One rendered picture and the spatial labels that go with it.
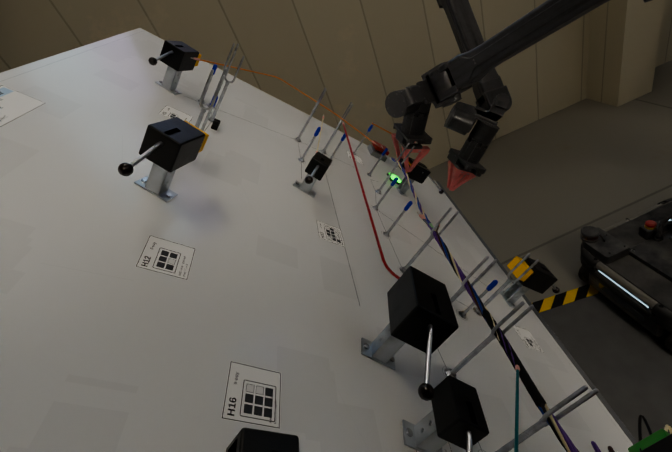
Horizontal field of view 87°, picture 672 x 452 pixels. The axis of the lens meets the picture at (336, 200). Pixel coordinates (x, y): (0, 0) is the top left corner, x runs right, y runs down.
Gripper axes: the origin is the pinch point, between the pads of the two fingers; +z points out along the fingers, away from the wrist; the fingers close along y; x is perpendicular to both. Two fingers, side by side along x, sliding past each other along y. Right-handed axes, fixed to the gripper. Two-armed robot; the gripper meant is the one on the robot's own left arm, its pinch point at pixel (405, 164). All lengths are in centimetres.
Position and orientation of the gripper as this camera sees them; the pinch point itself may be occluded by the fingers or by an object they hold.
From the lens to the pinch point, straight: 94.5
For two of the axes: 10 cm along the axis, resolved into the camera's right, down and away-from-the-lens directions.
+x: 9.8, -0.2, 2.2
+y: 2.0, 5.4, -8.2
